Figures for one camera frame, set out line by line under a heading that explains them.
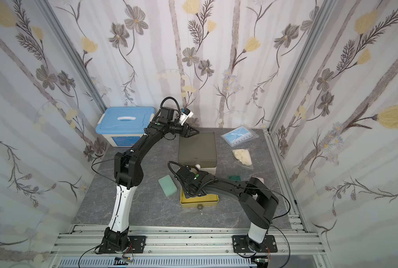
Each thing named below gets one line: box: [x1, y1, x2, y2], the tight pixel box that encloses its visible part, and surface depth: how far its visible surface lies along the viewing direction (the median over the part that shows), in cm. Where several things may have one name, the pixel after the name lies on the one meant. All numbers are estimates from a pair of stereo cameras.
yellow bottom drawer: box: [179, 187, 220, 208], surface depth 87 cm
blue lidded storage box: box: [95, 106, 156, 147], surface depth 106 cm
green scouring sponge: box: [228, 175, 243, 181], surface depth 97 cm
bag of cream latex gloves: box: [231, 148, 254, 170], surface depth 104 cm
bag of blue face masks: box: [220, 125, 260, 148], surface depth 118 cm
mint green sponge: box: [158, 174, 178, 198], surface depth 93 cm
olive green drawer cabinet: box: [177, 131, 218, 169], surface depth 84 cm
